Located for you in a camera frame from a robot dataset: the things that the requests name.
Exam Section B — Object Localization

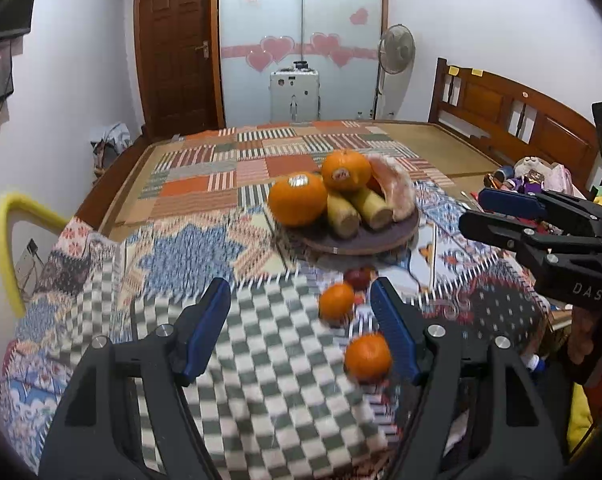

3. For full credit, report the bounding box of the green white checkered cloth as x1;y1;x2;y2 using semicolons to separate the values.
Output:
116;275;407;480

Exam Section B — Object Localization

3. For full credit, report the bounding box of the pile of bags and cloth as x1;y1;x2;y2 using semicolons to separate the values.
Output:
91;122;132;171

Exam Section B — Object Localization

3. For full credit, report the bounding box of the large orange with sticker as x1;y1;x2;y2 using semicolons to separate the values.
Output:
321;149;372;192
267;171;329;227

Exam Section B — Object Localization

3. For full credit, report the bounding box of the yellow chair back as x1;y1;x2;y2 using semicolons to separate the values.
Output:
0;192;72;319

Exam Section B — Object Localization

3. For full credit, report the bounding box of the small tangerine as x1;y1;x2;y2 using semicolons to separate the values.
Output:
343;332;393;383
318;282;356;323

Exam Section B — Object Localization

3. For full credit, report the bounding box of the sliding wardrobe with heart stickers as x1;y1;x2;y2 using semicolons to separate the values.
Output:
216;0;389;127

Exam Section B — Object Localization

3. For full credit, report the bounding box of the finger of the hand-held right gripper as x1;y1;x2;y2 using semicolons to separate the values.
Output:
478;187;602;233
458;210;602;267

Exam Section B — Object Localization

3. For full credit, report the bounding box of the small dark red fruit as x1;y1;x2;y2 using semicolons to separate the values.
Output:
343;267;377;291

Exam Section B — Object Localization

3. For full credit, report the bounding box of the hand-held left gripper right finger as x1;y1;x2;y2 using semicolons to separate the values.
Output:
370;276;567;480

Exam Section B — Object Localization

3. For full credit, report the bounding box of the standing fan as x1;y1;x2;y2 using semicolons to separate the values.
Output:
373;24;416;120

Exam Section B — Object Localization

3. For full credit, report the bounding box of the conch seashell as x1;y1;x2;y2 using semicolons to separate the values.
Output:
366;154;416;222

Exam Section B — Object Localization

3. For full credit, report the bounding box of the beige plush toy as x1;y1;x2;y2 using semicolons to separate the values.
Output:
514;156;554;178

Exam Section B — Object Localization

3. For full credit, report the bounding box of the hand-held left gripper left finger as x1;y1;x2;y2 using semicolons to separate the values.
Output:
38;276;232;480

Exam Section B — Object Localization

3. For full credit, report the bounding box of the wooden bed frame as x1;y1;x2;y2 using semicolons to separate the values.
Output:
73;57;602;241

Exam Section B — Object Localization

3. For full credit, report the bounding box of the striped patchwork blanket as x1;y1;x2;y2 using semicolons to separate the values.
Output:
141;120;454;222

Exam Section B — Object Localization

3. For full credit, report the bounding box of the yellow cloth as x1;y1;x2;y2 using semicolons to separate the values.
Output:
566;385;602;457

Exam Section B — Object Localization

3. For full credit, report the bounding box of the purple round plate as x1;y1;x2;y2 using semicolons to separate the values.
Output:
281;200;421;256

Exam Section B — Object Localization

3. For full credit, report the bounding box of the white appliance box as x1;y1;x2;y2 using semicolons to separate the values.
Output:
269;69;322;123

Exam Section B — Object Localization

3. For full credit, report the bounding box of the brown wooden door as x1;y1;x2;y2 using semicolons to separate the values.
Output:
133;0;225;139

